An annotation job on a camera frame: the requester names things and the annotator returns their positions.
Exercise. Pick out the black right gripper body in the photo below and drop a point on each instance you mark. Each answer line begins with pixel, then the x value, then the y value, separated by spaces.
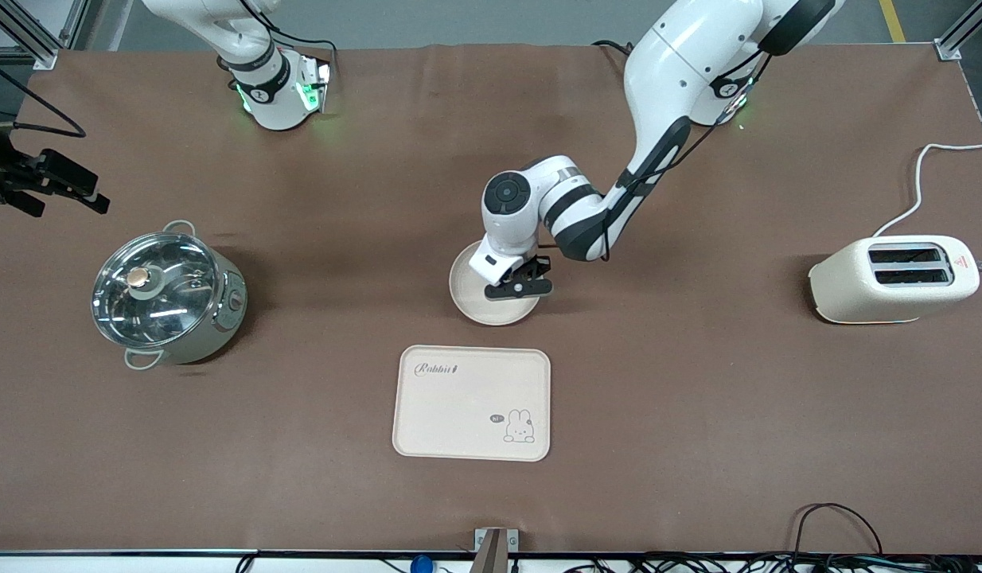
pixel 4 180

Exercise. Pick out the cream round plate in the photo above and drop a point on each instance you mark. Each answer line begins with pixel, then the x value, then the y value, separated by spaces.
pixel 471 298

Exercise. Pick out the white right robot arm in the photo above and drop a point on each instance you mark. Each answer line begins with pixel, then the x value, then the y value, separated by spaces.
pixel 272 95

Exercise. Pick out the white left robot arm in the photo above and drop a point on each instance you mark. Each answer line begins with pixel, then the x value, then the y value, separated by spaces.
pixel 674 72

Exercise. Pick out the glass pot lid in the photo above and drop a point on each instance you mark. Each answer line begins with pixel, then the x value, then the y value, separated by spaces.
pixel 153 290

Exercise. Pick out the cream rabbit print tray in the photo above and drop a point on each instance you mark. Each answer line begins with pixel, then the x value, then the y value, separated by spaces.
pixel 459 414

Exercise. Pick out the pale green electric pot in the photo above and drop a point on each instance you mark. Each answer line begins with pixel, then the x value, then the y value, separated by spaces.
pixel 216 318

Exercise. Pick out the brown table cover mat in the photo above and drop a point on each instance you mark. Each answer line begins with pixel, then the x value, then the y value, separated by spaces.
pixel 300 446

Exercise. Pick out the blue round cap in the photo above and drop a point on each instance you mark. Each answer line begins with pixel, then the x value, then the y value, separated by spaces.
pixel 421 565

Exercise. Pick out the cream two-slot toaster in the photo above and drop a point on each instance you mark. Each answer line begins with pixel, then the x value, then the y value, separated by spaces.
pixel 893 280

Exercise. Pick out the aluminium frame profile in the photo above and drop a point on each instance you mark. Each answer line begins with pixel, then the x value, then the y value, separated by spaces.
pixel 29 32
pixel 964 32

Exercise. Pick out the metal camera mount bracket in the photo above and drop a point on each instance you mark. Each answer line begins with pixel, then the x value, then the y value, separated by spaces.
pixel 495 549

